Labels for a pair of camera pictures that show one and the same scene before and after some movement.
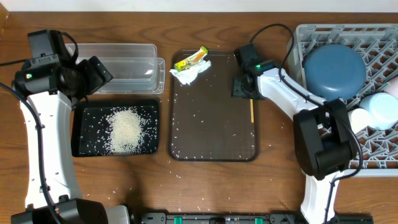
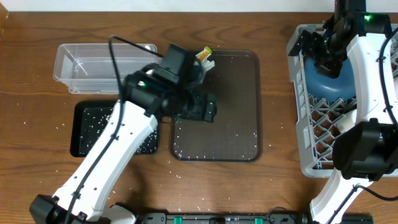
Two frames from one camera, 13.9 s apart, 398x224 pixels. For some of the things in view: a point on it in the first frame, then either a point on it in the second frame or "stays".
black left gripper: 97,79 -> 200,111
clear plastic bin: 135,68 stays
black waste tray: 89,119 stays
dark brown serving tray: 207,124 stays
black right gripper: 237,90 -> 331,69
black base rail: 244,218 stays
